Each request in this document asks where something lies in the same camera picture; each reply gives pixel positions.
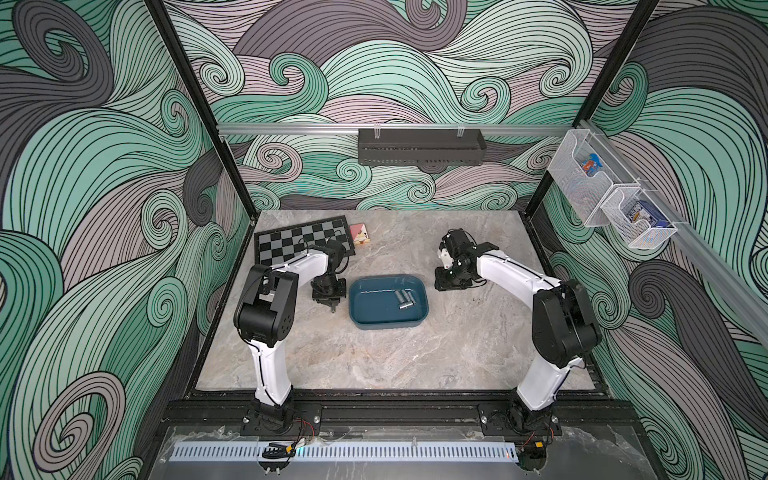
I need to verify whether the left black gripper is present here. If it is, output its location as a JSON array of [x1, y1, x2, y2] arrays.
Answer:
[[313, 277, 347, 305]]

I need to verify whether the teal plastic storage box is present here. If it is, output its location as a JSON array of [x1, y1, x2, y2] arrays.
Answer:
[[348, 274, 430, 330]]

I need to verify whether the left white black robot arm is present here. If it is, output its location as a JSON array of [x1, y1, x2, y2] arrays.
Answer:
[[233, 240, 347, 412]]

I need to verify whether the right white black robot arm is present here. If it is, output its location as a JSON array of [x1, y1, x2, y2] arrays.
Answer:
[[435, 229, 602, 412]]

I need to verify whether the black grey chessboard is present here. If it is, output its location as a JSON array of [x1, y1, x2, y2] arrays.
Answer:
[[254, 215, 355, 266]]

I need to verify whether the black wall-mounted tray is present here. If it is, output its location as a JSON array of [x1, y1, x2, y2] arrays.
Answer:
[[357, 127, 487, 168]]

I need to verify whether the clear wall bin far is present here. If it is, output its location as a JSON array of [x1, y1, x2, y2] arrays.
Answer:
[[548, 129, 619, 228]]

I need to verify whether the clear wall bin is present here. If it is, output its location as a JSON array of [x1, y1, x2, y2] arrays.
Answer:
[[548, 129, 619, 228], [601, 184, 678, 250]]

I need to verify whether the black base frame rail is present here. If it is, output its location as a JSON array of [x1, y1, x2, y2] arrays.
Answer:
[[161, 389, 638, 433]]

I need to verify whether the clear wall bin near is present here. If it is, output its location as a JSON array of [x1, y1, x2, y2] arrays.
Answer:
[[601, 184, 678, 250]]

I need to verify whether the aluminium rail back wall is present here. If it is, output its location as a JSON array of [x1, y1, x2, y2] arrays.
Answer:
[[217, 123, 571, 137]]

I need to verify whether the aluminium rail wall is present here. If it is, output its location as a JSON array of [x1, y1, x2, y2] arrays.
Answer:
[[217, 123, 571, 137], [579, 120, 767, 347]]

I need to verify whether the aluminium rail right wall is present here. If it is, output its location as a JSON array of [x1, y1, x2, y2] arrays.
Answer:
[[579, 120, 767, 347]]

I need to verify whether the white slotted cable duct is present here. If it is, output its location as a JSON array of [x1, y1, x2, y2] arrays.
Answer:
[[169, 440, 518, 463]]

